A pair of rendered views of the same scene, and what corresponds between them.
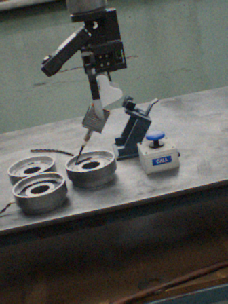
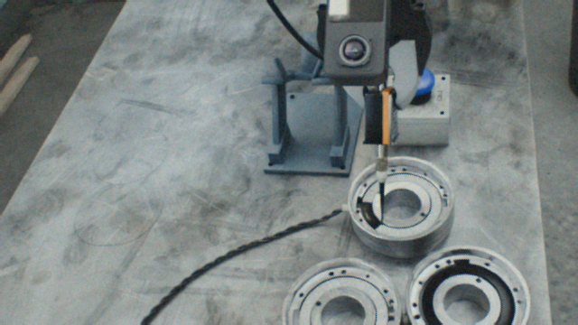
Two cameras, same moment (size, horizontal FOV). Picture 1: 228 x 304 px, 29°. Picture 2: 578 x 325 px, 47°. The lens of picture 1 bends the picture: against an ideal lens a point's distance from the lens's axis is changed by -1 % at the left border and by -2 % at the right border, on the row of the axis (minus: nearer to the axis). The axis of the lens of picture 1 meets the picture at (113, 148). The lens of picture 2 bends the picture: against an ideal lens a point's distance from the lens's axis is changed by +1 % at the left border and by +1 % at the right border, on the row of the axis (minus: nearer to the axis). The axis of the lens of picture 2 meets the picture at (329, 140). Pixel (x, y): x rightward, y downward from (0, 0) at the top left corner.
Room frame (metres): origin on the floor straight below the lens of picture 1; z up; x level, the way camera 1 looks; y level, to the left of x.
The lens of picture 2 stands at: (0.78, 0.46, 1.36)
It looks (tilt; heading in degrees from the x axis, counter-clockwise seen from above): 46 degrees down; 290
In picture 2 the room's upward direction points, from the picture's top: 12 degrees counter-clockwise
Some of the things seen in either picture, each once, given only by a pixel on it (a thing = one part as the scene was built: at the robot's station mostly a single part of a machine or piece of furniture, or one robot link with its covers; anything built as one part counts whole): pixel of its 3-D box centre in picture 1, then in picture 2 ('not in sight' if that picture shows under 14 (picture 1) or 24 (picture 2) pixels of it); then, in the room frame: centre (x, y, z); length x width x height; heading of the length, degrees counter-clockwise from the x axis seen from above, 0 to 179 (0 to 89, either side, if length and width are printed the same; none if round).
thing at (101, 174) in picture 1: (91, 169); (401, 208); (0.87, 0.05, 0.82); 0.10 x 0.10 x 0.04
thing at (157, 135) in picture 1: (156, 143); (417, 92); (0.87, -0.09, 0.85); 0.04 x 0.04 x 0.05
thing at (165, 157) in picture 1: (160, 154); (418, 105); (0.87, -0.09, 0.82); 0.08 x 0.07 x 0.05; 94
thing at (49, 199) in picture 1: (41, 193); (466, 308); (0.80, 0.15, 0.82); 0.10 x 0.10 x 0.04
